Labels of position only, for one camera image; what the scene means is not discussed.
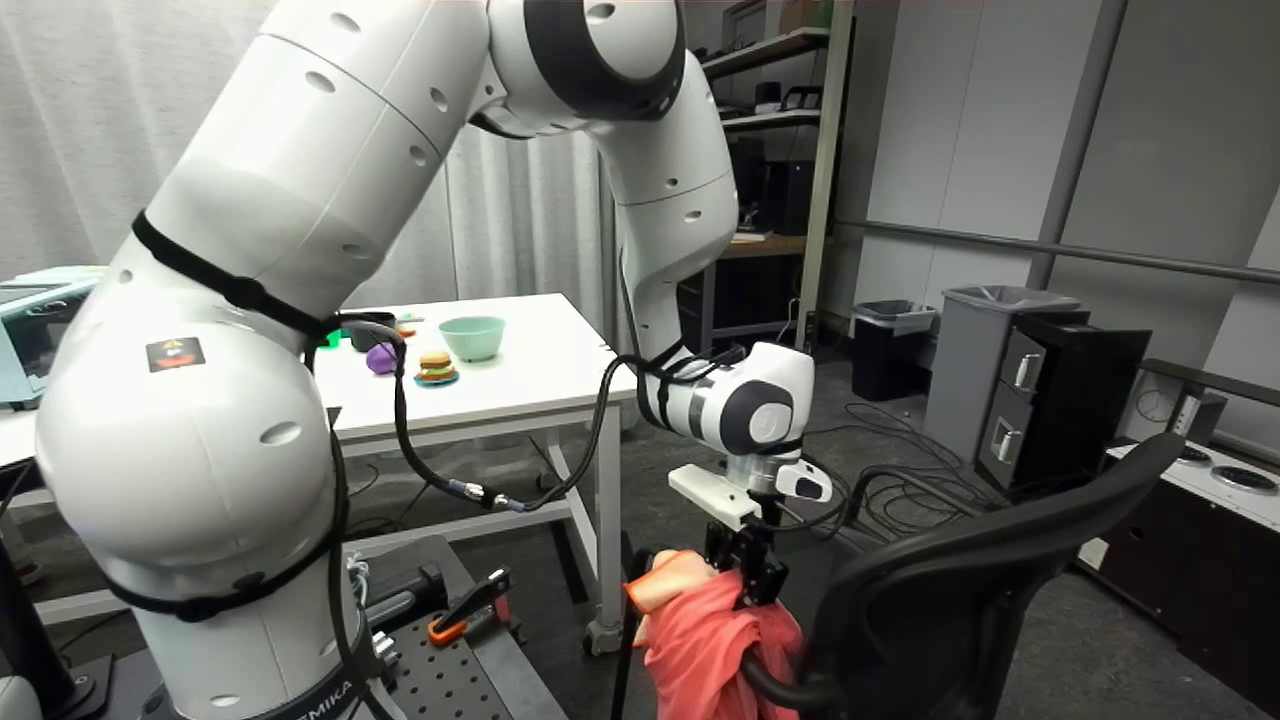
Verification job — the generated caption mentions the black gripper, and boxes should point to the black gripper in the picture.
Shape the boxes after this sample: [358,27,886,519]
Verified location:
[700,488,795,614]

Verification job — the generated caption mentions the pink shirt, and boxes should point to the pink shirt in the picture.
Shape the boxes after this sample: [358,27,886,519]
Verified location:
[627,566,814,720]

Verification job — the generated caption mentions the black mesh office chair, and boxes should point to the black mesh office chair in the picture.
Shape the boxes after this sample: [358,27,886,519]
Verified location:
[739,428,1188,720]

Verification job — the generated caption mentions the cream cloth with orange edge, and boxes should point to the cream cloth with orange edge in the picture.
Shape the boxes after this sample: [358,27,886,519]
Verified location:
[626,545,724,619]

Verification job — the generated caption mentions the small black bin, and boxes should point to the small black bin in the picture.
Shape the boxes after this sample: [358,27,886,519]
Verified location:
[848,297,944,405]

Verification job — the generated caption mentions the white table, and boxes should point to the white table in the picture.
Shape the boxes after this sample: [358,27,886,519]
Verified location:
[0,288,646,662]

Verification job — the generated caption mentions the green bowl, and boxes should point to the green bowl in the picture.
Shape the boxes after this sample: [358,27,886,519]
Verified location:
[436,312,508,369]

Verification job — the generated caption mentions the black file drawer cabinet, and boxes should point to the black file drawer cabinet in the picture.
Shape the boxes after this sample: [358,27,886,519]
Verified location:
[973,307,1156,505]

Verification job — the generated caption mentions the toy burger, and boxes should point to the toy burger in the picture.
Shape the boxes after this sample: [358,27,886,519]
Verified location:
[411,346,465,391]

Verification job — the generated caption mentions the metal storage shelf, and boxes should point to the metal storage shelf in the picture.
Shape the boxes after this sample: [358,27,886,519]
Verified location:
[676,0,861,361]

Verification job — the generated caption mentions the purple toy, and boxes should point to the purple toy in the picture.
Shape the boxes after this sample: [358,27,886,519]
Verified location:
[361,337,405,382]

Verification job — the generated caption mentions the low cabinet with white top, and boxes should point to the low cabinet with white top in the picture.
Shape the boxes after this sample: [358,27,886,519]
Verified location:
[1078,438,1280,713]

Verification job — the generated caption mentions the teal plastic box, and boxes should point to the teal plastic box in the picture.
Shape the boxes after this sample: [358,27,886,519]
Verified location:
[0,269,108,413]

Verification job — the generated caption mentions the white curtain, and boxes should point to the white curtain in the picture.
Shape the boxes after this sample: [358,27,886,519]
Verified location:
[0,0,633,312]

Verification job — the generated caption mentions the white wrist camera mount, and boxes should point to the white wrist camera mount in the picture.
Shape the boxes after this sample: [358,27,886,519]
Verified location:
[663,455,841,527]

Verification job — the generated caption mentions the black floor cables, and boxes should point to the black floor cables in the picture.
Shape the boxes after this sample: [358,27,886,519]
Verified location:
[804,446,997,540]

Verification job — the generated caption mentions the orange handled bar clamp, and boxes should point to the orange handled bar clamp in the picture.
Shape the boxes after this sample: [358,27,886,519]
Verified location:
[421,566,522,656]

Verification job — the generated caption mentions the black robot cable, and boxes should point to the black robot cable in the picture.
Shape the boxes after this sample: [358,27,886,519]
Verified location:
[324,307,700,519]

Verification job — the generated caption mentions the grey wall handrail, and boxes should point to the grey wall handrail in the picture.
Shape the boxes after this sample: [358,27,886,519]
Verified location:
[854,218,1280,293]

